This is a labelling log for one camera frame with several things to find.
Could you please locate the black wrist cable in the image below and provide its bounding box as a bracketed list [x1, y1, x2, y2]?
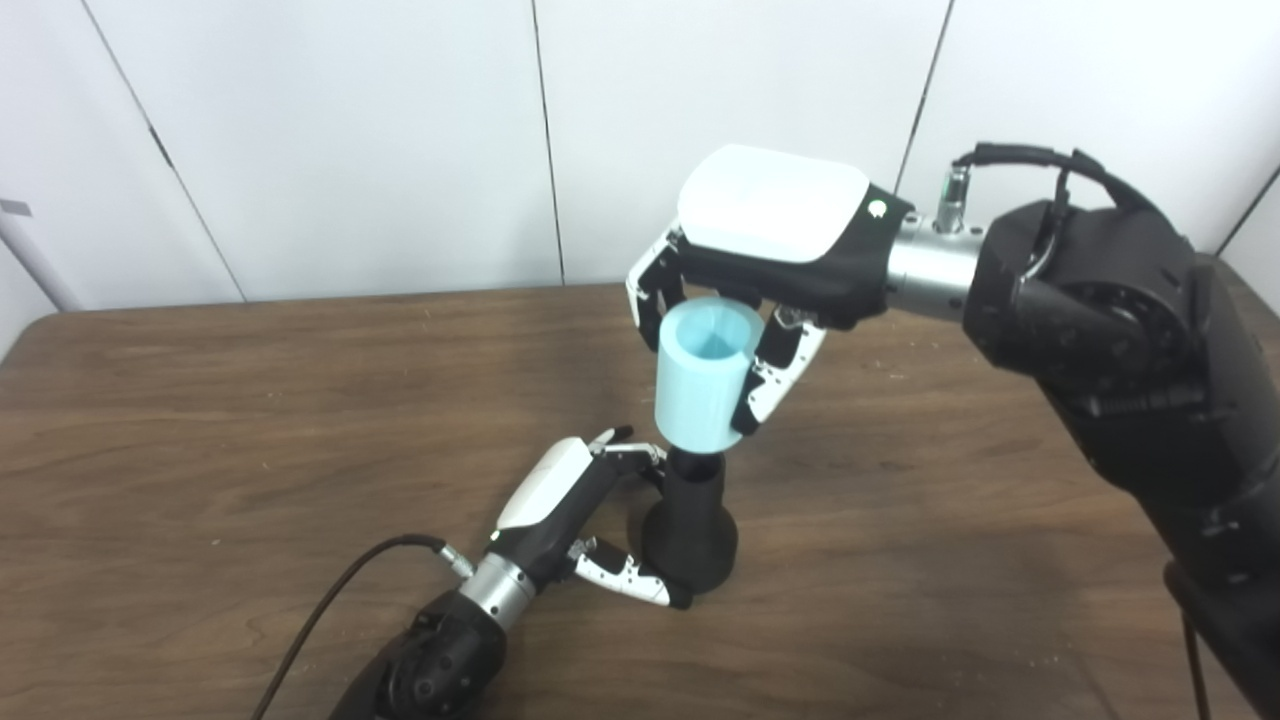
[935, 142, 1161, 236]
[250, 534, 476, 720]

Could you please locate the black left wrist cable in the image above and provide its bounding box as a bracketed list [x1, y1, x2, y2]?
[250, 534, 476, 720]

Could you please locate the light-blue hose piece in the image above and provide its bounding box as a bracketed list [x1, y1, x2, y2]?
[654, 296, 765, 454]

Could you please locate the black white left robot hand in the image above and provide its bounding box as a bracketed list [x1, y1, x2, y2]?
[488, 425, 693, 611]

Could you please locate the white wall corner post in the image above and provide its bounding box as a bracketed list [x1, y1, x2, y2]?
[0, 200, 86, 311]

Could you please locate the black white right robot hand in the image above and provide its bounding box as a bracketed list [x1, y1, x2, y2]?
[625, 144, 916, 437]

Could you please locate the black flared nozzle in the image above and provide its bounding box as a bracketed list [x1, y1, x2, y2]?
[641, 447, 740, 596]

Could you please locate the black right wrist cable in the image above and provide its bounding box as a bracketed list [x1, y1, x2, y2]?
[935, 142, 1161, 236]

